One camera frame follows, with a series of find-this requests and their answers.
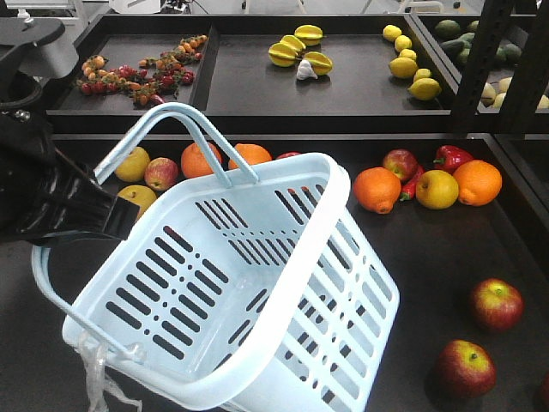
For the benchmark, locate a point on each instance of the yellow apple back left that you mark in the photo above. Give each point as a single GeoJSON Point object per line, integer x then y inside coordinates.
{"type": "Point", "coordinates": [133, 168]}

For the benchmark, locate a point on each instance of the black wooden display stand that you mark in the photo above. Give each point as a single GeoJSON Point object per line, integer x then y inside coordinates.
{"type": "Point", "coordinates": [354, 111]}

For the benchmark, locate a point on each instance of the red apple front left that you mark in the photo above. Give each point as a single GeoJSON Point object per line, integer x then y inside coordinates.
{"type": "Point", "coordinates": [496, 306]}

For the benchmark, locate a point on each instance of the yellow apple by orange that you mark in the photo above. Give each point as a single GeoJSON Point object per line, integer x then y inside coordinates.
{"type": "Point", "coordinates": [437, 189]}

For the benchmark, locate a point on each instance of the big red apple back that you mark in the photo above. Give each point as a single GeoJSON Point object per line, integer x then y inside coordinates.
{"type": "Point", "coordinates": [287, 155]}

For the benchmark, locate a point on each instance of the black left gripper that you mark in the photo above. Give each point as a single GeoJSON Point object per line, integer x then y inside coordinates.
{"type": "Point", "coordinates": [47, 198]}

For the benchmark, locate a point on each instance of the light blue plastic basket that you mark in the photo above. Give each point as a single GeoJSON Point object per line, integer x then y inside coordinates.
{"type": "Point", "coordinates": [250, 289]}

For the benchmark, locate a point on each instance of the red bell pepper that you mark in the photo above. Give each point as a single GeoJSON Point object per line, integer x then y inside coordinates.
{"type": "Point", "coordinates": [449, 157]}

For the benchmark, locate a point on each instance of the large orange right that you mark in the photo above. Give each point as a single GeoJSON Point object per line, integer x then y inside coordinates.
{"type": "Point", "coordinates": [479, 182]}

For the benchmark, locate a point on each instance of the cherry tomato vine pile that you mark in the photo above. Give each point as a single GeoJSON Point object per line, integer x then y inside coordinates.
{"type": "Point", "coordinates": [151, 80]}

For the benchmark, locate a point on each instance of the white garlic bulb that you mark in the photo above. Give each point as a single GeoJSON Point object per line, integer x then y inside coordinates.
{"type": "Point", "coordinates": [305, 71]}

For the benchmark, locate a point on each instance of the yellow apple front left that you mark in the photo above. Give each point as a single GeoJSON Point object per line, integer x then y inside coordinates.
{"type": "Point", "coordinates": [140, 195]}

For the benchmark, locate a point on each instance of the red apple behind oranges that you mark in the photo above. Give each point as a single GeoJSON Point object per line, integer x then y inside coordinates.
{"type": "Point", "coordinates": [402, 163]}

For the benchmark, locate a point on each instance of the orange left of pair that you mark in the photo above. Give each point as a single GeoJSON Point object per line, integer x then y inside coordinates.
{"type": "Point", "coordinates": [377, 189]}

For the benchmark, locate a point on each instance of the red apple bottom edge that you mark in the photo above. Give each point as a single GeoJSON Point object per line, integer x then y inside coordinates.
{"type": "Point", "coordinates": [543, 392]}

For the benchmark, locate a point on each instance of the red apple front middle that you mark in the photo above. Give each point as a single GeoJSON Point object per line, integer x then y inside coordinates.
{"type": "Point", "coordinates": [464, 370]}

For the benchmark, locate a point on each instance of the small red apple back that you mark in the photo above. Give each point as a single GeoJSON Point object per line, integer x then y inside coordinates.
{"type": "Point", "coordinates": [161, 174]}

